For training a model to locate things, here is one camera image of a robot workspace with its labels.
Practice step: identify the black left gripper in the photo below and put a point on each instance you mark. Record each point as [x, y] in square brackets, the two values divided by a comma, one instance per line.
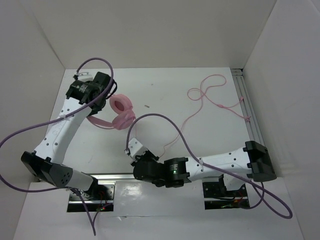
[95, 111]

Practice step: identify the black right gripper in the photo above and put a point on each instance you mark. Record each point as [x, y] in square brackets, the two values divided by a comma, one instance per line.
[140, 157]

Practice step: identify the pink headphones with cable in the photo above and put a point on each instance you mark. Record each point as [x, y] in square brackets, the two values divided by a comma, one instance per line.
[123, 107]

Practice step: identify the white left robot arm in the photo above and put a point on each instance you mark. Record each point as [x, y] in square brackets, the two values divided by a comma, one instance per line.
[46, 160]

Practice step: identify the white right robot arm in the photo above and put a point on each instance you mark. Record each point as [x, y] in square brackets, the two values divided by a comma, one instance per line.
[251, 162]

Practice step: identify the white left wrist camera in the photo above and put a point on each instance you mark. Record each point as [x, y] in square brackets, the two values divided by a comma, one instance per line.
[82, 76]

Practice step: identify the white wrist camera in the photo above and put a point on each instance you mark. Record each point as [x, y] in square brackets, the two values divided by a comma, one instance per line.
[135, 148]
[82, 76]

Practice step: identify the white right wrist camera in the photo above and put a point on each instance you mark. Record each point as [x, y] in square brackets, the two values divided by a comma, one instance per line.
[135, 148]

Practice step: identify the aluminium front rail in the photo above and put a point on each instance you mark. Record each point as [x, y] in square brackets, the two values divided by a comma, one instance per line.
[69, 178]

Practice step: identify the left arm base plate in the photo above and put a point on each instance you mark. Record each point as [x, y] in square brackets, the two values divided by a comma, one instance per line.
[102, 202]

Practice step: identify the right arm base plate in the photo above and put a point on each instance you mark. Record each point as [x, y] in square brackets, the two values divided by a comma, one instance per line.
[217, 197]

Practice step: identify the aluminium side rail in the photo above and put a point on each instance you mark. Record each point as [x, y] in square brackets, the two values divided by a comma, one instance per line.
[252, 125]

